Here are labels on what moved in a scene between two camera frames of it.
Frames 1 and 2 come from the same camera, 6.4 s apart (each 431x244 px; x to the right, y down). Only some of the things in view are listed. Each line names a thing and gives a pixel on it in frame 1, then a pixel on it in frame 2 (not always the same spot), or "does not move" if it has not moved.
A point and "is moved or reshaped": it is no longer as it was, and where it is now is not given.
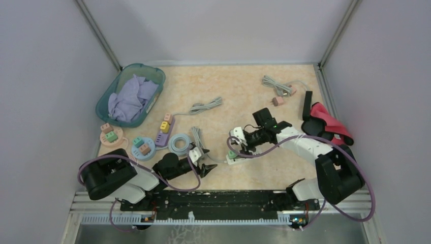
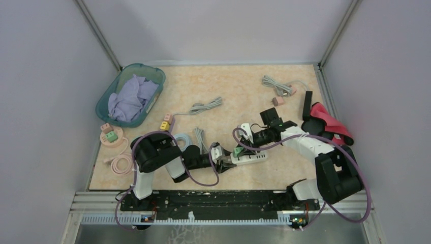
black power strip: x=307 y=105 does not move
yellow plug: x=165 y=127 does not move
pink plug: x=278 y=100 does not move
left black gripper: x=206 y=169 -> x=223 y=166
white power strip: x=237 y=159 is moved or reshaped
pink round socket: x=105 y=141 does not move
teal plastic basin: x=152 y=74 does not move
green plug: x=232 y=154 is moved or reshaped
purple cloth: x=132 y=97 does not move
